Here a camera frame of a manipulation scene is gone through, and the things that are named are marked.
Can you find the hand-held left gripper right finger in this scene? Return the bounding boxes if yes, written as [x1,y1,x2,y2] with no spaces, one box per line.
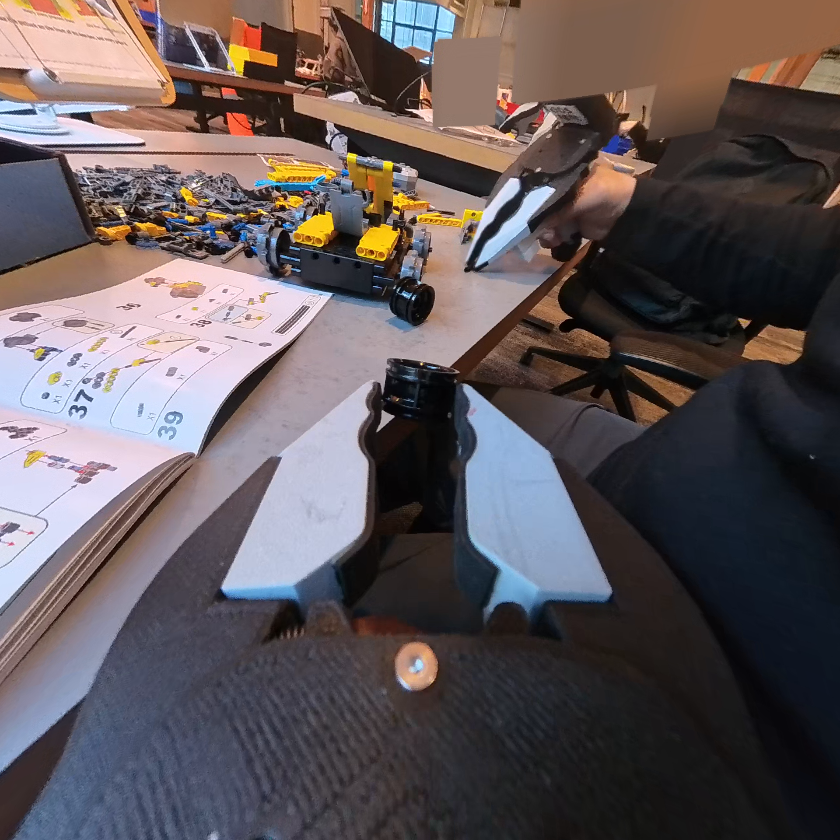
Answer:
[451,382,614,626]

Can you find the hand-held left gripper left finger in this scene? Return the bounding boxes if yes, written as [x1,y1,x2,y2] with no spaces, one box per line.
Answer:
[220,382,382,619]

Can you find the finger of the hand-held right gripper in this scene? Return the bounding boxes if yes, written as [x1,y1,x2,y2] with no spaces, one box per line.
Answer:
[482,185,557,271]
[465,177,526,271]

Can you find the black toy wheel rim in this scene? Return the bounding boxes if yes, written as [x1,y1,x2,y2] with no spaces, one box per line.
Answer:
[389,277,436,327]
[382,357,460,421]

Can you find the person's right hand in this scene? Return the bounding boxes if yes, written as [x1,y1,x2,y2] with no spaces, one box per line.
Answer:
[538,164,639,253]

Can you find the person's grey trouser leg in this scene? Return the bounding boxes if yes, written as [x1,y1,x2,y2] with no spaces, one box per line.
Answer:
[489,387,647,480]

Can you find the dark cloth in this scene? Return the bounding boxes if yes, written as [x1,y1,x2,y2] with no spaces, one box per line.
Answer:
[650,134,837,211]

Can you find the yellow black brick vehicle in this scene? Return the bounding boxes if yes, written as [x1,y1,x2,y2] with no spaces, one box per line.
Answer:
[258,153,435,304]

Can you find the black background monitor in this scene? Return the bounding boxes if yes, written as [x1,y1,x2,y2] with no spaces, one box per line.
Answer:
[326,7,424,114]

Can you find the black office chair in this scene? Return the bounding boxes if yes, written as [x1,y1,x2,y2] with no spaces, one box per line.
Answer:
[520,259,772,424]

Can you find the paned window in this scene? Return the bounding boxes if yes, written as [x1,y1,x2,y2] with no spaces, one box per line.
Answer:
[379,0,457,52]

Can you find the open instruction manual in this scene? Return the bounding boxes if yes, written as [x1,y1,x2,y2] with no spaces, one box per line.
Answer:
[0,257,333,683]

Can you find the yellow red black blocks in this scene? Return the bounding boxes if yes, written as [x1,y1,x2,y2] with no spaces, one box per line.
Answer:
[226,17,299,84]

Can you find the dark wooden table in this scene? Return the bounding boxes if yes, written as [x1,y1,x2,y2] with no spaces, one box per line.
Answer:
[164,62,329,135]

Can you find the pile of loose brick pieces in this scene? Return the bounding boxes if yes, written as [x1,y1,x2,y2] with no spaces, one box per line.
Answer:
[73,163,342,258]

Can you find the clear acrylic holder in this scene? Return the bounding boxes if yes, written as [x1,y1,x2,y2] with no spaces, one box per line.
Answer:
[157,20,232,74]

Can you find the dark blue cardboard box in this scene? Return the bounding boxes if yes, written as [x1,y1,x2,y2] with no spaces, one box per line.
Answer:
[0,139,97,274]

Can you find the printed paper sheet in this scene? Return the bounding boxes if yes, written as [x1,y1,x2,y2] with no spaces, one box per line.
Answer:
[0,0,163,85]

